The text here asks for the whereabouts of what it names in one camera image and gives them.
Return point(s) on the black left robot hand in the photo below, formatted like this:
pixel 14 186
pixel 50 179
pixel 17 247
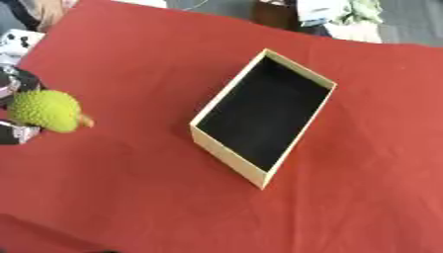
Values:
pixel 12 82

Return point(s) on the green spiky toy durian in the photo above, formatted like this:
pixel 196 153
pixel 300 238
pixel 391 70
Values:
pixel 46 111

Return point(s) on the tan cardboard box black inside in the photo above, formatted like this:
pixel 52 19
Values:
pixel 262 113

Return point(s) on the white and black object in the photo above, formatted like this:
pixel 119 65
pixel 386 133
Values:
pixel 17 42

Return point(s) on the person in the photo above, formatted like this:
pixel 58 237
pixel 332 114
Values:
pixel 40 11

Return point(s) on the dark brown chair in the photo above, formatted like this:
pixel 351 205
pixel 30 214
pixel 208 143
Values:
pixel 276 14

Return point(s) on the white and green bag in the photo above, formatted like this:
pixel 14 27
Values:
pixel 346 18

